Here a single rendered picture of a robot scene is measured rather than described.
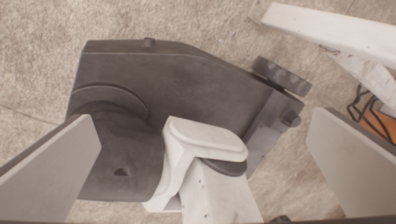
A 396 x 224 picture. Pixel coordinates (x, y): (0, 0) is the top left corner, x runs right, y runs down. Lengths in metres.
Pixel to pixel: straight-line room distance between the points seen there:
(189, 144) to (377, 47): 0.43
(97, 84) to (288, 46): 0.66
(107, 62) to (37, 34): 0.24
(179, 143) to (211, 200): 0.11
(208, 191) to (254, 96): 0.32
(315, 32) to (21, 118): 0.83
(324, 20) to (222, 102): 0.32
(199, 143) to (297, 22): 0.43
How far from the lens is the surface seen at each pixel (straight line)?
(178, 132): 0.37
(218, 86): 0.51
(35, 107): 0.71
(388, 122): 1.54
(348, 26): 0.58
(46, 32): 0.62
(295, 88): 0.63
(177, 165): 0.38
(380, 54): 0.54
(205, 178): 0.39
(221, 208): 0.36
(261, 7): 0.71
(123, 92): 0.44
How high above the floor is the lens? 0.59
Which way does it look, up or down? 52 degrees down
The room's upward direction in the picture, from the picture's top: 148 degrees clockwise
